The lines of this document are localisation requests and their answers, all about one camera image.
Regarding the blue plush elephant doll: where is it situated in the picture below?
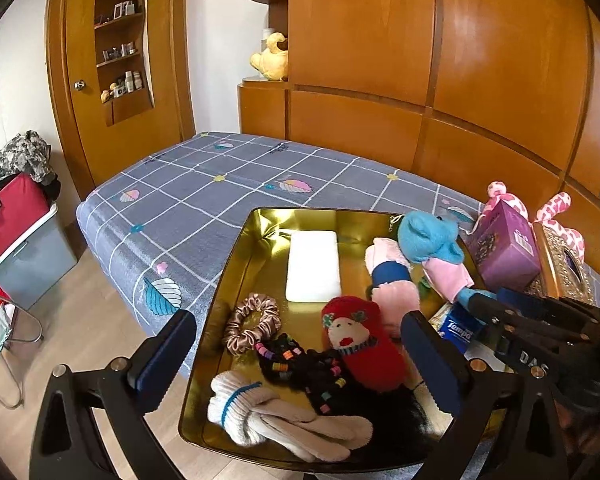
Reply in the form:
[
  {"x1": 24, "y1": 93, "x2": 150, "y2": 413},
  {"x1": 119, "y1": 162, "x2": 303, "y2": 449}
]
[{"x1": 396, "y1": 211, "x2": 496, "y2": 309}]

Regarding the black beaded braided wig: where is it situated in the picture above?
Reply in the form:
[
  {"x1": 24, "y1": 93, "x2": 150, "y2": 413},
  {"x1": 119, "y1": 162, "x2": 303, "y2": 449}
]
[{"x1": 253, "y1": 333, "x2": 428, "y2": 450}]

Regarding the pink socks navy band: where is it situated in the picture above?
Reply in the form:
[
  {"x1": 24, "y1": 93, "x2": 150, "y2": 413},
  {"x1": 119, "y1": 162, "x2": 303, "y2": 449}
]
[{"x1": 364, "y1": 237, "x2": 420, "y2": 339}]

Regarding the red christmas sock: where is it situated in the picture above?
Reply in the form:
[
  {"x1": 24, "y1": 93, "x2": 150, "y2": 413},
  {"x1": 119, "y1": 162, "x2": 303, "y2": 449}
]
[{"x1": 321, "y1": 296, "x2": 407, "y2": 393}]

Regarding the gold metal tray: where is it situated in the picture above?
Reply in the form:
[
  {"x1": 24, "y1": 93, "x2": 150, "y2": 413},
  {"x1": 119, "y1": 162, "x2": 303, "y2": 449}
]
[{"x1": 177, "y1": 207, "x2": 506, "y2": 474}]

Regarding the white knit gloves blue band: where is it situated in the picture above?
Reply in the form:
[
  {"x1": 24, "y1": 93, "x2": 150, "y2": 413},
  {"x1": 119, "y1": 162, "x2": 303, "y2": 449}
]
[{"x1": 207, "y1": 370, "x2": 373, "y2": 463}]

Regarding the blue Tempo tissue pack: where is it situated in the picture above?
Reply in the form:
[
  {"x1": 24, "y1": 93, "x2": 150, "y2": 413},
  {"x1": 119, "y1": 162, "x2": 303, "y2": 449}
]
[{"x1": 437, "y1": 304, "x2": 484, "y2": 354}]

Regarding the purple cardboard box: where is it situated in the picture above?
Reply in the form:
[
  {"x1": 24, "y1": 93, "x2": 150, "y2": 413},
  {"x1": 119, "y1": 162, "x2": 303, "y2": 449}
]
[{"x1": 467, "y1": 200, "x2": 541, "y2": 292}]

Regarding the grey storage bin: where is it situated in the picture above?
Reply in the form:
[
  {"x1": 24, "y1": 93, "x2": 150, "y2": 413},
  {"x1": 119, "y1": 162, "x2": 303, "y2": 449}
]
[{"x1": 0, "y1": 204, "x2": 78, "y2": 310}]

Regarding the beige satin scrunchie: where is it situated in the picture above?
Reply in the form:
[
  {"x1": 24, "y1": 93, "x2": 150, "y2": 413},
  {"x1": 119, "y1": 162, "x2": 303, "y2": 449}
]
[{"x1": 222, "y1": 294, "x2": 282, "y2": 356}]

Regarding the grey checked bed sheet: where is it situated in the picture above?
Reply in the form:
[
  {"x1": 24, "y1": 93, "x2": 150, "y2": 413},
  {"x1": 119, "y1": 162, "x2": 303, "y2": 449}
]
[{"x1": 76, "y1": 132, "x2": 483, "y2": 335}]

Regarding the red cloth bundle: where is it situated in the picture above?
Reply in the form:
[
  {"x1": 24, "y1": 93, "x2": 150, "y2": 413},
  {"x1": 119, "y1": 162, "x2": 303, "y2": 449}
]
[{"x1": 0, "y1": 174, "x2": 50, "y2": 257}]

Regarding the camouflage garment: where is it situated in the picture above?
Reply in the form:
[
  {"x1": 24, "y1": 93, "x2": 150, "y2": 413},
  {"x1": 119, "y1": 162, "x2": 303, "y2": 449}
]
[{"x1": 0, "y1": 130, "x2": 58, "y2": 188}]

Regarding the yellow plush duck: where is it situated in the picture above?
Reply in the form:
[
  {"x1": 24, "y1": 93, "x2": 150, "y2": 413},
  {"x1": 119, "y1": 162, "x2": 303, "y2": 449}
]
[{"x1": 249, "y1": 32, "x2": 288, "y2": 81}]

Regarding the wooden door with shelves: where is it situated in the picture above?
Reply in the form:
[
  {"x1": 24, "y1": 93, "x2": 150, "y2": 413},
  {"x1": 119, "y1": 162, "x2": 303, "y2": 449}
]
[{"x1": 46, "y1": 0, "x2": 195, "y2": 197}]

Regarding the metal chair frame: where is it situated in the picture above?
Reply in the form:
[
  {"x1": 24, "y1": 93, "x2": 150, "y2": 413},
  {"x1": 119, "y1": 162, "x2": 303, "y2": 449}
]
[{"x1": 0, "y1": 295, "x2": 44, "y2": 411}]

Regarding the wooden wall cabinet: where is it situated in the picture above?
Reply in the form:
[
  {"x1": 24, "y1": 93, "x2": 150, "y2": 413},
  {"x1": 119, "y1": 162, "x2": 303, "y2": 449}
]
[{"x1": 238, "y1": 0, "x2": 600, "y2": 272}]

